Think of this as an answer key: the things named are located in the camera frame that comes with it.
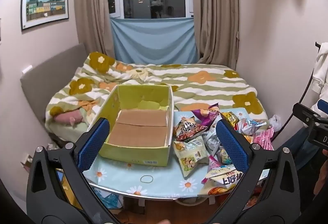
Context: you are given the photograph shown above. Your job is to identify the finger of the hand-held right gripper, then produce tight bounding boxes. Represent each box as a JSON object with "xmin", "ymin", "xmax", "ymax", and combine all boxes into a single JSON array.
[{"xmin": 292, "ymin": 99, "xmax": 328, "ymax": 127}]

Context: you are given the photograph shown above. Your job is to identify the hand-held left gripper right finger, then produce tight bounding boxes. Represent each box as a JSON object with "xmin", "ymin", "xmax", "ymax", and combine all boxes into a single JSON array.
[{"xmin": 205, "ymin": 119, "xmax": 301, "ymax": 224}]

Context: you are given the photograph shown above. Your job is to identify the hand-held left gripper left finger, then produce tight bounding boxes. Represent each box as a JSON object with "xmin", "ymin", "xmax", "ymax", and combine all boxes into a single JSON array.
[{"xmin": 26, "ymin": 118, "xmax": 121, "ymax": 224}]

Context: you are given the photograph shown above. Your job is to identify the pile of snack packets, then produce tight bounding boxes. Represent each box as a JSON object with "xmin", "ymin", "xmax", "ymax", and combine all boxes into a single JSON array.
[{"xmin": 173, "ymin": 103, "xmax": 274, "ymax": 196}]

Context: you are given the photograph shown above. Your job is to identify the yellow-green cardboard box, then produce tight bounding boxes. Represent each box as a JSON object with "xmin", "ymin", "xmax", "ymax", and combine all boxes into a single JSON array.
[{"xmin": 87, "ymin": 85, "xmax": 174, "ymax": 167}]

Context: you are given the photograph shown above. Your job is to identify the person's right hand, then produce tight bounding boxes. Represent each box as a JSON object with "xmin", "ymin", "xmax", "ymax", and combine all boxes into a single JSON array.
[{"xmin": 314, "ymin": 150, "xmax": 328, "ymax": 195}]

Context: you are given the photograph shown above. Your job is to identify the person's blue jeans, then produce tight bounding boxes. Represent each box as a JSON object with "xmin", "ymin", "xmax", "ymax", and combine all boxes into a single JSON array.
[{"xmin": 278, "ymin": 121, "xmax": 321, "ymax": 204}]

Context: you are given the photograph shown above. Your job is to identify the white plastic bag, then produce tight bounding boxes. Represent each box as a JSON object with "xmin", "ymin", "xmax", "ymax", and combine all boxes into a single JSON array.
[{"xmin": 268, "ymin": 114, "xmax": 282, "ymax": 135}]

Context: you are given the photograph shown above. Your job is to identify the pink plush toy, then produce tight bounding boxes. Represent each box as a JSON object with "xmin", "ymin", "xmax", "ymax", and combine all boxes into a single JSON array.
[{"xmin": 54, "ymin": 111, "xmax": 85, "ymax": 126}]

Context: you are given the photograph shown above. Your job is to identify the white garment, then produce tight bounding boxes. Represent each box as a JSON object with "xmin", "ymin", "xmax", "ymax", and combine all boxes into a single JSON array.
[{"xmin": 311, "ymin": 43, "xmax": 328, "ymax": 117}]

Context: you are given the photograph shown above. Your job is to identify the blue patterned bag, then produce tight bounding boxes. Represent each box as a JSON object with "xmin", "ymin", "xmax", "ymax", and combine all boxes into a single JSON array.
[{"xmin": 95, "ymin": 188, "xmax": 124, "ymax": 209}]

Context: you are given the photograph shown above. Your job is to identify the floral light blue tablecloth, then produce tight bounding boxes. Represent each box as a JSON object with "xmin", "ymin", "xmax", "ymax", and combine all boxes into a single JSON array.
[{"xmin": 82, "ymin": 109, "xmax": 269, "ymax": 200}]

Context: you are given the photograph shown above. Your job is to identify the striped flower print blanket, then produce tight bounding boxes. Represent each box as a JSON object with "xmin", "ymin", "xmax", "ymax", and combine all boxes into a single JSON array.
[{"xmin": 45, "ymin": 52, "xmax": 268, "ymax": 142}]

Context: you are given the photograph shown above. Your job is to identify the grey padded headboard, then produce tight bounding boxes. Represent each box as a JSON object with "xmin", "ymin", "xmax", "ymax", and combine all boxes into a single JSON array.
[{"xmin": 20, "ymin": 43, "xmax": 89, "ymax": 137}]

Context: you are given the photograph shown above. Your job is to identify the light blue hanging cloth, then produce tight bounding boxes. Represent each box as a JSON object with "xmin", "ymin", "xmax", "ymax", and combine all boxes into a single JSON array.
[{"xmin": 110, "ymin": 17, "xmax": 199, "ymax": 64}]

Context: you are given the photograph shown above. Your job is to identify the beige curtain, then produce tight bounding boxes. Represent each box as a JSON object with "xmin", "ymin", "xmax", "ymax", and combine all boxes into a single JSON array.
[
  {"xmin": 73, "ymin": 0, "xmax": 116, "ymax": 56},
  {"xmin": 191, "ymin": 0, "xmax": 240, "ymax": 69}
]

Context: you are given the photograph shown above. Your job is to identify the black cable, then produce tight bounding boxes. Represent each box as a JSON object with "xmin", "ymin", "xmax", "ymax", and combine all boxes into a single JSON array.
[{"xmin": 272, "ymin": 42, "xmax": 322, "ymax": 142}]

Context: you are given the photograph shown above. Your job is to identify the framed wall picture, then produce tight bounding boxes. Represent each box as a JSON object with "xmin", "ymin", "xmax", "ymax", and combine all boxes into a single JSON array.
[{"xmin": 21, "ymin": 0, "xmax": 69, "ymax": 31}]

